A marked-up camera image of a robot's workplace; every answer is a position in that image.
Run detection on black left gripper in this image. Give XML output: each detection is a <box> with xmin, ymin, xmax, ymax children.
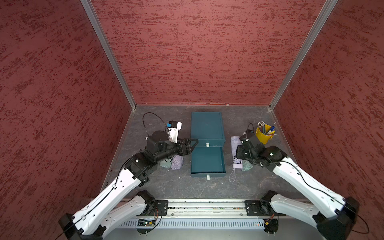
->
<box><xmin>155</xmin><ymin>137</ymin><xmax>199</xmax><ymax>163</ymax></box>

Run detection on teal drawer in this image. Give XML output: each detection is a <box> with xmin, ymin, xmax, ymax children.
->
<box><xmin>191</xmin><ymin>147</ymin><xmax>226</xmax><ymax>179</ymax></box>

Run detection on purple umbrella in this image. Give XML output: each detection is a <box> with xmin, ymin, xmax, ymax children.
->
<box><xmin>229</xmin><ymin>136</ymin><xmax>243</xmax><ymax>183</ymax></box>
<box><xmin>171</xmin><ymin>155</ymin><xmax>184</xmax><ymax>170</ymax></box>

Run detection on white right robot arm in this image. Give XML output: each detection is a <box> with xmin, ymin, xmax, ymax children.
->
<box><xmin>235</xmin><ymin>130</ymin><xmax>360</xmax><ymax>240</ymax></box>

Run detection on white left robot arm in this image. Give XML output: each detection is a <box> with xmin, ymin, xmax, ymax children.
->
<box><xmin>59</xmin><ymin>131</ymin><xmax>199</xmax><ymax>240</ymax></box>

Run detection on green folded umbrella right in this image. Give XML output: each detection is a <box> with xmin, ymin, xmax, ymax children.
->
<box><xmin>242</xmin><ymin>161</ymin><xmax>253</xmax><ymax>172</ymax></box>

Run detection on green folded umbrella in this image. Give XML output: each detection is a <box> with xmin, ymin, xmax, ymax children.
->
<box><xmin>159</xmin><ymin>160</ymin><xmax>172</xmax><ymax>169</ymax></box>
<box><xmin>242</xmin><ymin>161</ymin><xmax>253</xmax><ymax>172</ymax></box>

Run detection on teal drawer cabinet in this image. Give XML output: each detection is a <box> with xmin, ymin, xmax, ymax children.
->
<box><xmin>191</xmin><ymin>112</ymin><xmax>226</xmax><ymax>148</ymax></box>

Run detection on green folded umbrella left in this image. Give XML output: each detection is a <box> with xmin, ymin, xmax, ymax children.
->
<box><xmin>159</xmin><ymin>160</ymin><xmax>172</xmax><ymax>169</ymax></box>

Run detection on pens in cup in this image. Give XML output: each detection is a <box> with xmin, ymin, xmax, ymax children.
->
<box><xmin>258</xmin><ymin>122</ymin><xmax>276</xmax><ymax>136</ymax></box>

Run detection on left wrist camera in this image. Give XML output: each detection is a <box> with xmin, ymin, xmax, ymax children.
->
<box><xmin>167</xmin><ymin>121</ymin><xmax>182</xmax><ymax>143</ymax></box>

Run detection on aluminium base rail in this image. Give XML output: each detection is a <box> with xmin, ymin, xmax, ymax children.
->
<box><xmin>80</xmin><ymin>197</ymin><xmax>331</xmax><ymax>218</ymax></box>

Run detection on aluminium right corner post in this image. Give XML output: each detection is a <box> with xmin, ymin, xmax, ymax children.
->
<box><xmin>270</xmin><ymin>0</ymin><xmax>338</xmax><ymax>112</ymax></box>

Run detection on aluminium corner post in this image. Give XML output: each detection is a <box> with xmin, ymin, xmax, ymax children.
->
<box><xmin>270</xmin><ymin>0</ymin><xmax>338</xmax><ymax>112</ymax></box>
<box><xmin>81</xmin><ymin>0</ymin><xmax>137</xmax><ymax>110</ymax></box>

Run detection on aluminium left corner post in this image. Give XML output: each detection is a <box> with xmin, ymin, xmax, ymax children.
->
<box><xmin>81</xmin><ymin>0</ymin><xmax>137</xmax><ymax>110</ymax></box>

